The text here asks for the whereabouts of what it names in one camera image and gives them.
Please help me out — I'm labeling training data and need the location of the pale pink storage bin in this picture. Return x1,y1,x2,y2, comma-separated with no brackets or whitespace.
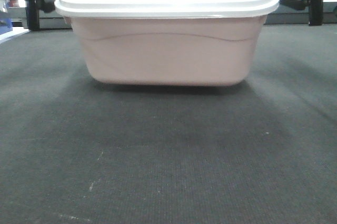
66,16,266,86

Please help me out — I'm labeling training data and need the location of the blue bin at left edge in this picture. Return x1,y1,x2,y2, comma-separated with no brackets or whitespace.
0,18,13,35

